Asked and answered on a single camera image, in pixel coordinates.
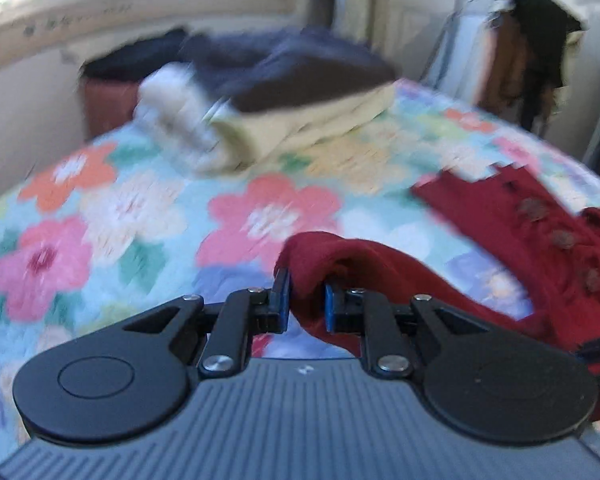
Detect folded dark navy blanket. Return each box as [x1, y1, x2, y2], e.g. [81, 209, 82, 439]
[179, 26, 400, 114]

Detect white hanging garment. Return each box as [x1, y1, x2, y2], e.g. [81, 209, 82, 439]
[440, 0, 503, 96]

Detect folded black clothes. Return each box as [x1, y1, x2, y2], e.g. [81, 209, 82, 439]
[81, 26, 192, 80]

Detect folded white quilted blanket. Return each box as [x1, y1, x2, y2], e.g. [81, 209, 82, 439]
[134, 61, 233, 177]

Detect floral quilted bedspread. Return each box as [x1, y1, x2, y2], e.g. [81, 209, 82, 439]
[0, 79, 600, 467]

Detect folded cream blanket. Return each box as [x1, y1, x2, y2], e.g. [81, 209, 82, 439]
[209, 81, 400, 172]

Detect metal clothes rack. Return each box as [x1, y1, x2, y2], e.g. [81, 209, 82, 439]
[420, 0, 511, 93]

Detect gold curtain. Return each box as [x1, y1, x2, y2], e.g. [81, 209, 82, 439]
[337, 0, 383, 48]

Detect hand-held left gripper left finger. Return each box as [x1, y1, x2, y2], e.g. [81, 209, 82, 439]
[122, 267, 293, 379]

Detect brown hanging garment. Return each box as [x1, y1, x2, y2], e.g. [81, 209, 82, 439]
[480, 10, 531, 111]

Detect dark red cardigan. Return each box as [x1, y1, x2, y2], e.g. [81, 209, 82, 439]
[275, 166, 600, 423]

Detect window frame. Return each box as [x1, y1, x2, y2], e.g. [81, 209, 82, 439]
[0, 0, 306, 73]

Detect black hanging garment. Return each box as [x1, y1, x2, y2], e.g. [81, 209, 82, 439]
[500, 0, 588, 136]

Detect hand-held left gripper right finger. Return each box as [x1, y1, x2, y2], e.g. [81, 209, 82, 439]
[324, 282, 491, 379]

